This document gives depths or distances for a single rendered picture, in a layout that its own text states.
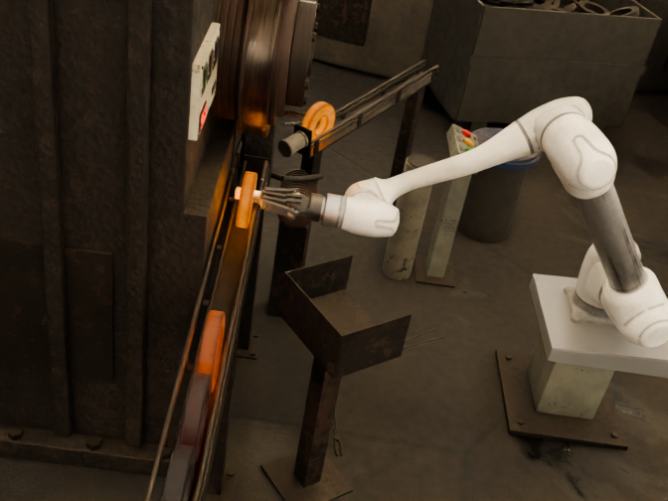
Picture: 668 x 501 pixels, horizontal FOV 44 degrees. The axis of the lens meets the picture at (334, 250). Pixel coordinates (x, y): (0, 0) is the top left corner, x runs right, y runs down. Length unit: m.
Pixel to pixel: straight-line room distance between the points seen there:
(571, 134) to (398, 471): 1.15
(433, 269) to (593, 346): 0.96
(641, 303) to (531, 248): 1.40
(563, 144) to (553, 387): 1.02
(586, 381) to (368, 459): 0.77
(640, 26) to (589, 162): 2.72
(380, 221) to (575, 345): 0.76
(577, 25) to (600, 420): 2.25
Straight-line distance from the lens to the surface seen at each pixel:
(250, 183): 2.19
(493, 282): 3.49
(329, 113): 2.84
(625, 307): 2.46
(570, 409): 2.94
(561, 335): 2.64
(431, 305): 3.26
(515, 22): 4.38
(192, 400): 1.68
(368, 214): 2.20
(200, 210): 1.98
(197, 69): 1.81
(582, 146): 2.08
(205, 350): 1.79
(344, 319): 2.14
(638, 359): 2.67
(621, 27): 4.67
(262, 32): 2.05
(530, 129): 2.23
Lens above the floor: 1.94
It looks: 34 degrees down
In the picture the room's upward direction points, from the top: 10 degrees clockwise
